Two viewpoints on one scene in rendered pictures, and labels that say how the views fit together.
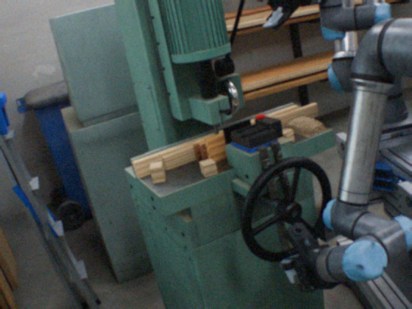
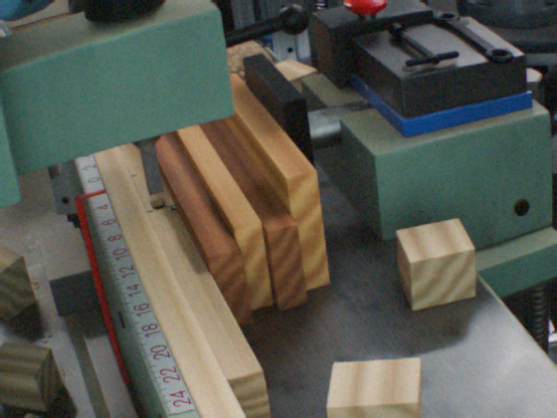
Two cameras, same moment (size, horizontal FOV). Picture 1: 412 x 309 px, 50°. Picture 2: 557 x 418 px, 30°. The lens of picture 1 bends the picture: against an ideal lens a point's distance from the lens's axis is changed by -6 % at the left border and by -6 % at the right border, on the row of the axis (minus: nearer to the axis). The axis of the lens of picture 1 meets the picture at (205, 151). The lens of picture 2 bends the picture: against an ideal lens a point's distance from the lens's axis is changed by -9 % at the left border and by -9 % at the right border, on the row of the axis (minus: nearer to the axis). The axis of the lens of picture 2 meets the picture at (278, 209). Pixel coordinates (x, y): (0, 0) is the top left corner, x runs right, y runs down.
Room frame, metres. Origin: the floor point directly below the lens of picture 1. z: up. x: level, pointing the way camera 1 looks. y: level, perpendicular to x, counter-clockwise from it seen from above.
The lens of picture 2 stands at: (1.20, 0.54, 1.26)
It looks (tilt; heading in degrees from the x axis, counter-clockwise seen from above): 29 degrees down; 280
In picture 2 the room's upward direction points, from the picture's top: 8 degrees counter-clockwise
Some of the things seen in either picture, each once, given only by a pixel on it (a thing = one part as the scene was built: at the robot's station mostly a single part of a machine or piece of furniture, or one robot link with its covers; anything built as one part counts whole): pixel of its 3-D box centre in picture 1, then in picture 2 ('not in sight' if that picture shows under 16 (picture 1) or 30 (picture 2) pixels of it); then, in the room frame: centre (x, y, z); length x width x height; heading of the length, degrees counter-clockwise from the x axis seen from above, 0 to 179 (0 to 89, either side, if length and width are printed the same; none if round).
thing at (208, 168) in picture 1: (208, 168); (436, 264); (1.21, 0.00, 0.92); 0.04 x 0.04 x 0.03; 14
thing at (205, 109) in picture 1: (210, 109); (103, 84); (1.40, -0.04, 1.03); 0.14 x 0.07 x 0.09; 23
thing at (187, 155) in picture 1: (246, 133); (133, 166); (1.42, -0.14, 0.92); 0.58 x 0.02 x 0.04; 113
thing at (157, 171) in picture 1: (157, 172); (377, 416); (1.24, 0.15, 0.92); 0.04 x 0.04 x 0.05; 89
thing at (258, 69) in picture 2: (244, 140); (324, 127); (1.28, -0.12, 0.95); 0.09 x 0.07 x 0.09; 113
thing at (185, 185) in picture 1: (246, 164); (322, 239); (1.29, -0.11, 0.87); 0.61 x 0.30 x 0.06; 113
